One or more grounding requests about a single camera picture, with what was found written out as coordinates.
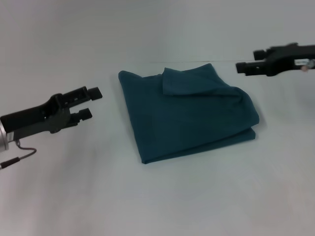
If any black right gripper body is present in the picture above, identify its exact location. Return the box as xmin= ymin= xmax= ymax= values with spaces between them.
xmin=264 ymin=42 xmax=315 ymax=77

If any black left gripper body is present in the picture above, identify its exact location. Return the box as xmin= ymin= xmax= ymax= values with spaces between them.
xmin=0 ymin=92 xmax=77 ymax=141

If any teal blue t-shirt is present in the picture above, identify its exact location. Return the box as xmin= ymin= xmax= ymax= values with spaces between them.
xmin=117 ymin=62 xmax=260 ymax=165

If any right gripper cable with plug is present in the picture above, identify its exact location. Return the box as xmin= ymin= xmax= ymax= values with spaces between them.
xmin=298 ymin=59 xmax=315 ymax=73

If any gripper cable with plug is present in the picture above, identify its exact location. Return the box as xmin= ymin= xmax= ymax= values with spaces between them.
xmin=0 ymin=138 xmax=37 ymax=171
xmin=298 ymin=59 xmax=315 ymax=73

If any left gripper cable with plug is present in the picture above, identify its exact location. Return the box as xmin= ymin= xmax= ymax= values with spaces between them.
xmin=0 ymin=138 xmax=37 ymax=171

